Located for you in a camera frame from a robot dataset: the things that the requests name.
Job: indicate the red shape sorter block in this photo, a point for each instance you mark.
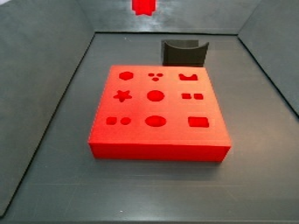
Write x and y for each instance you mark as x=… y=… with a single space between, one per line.
x=159 y=114

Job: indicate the black curved holder bracket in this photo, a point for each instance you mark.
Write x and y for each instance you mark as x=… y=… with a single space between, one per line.
x=183 y=53

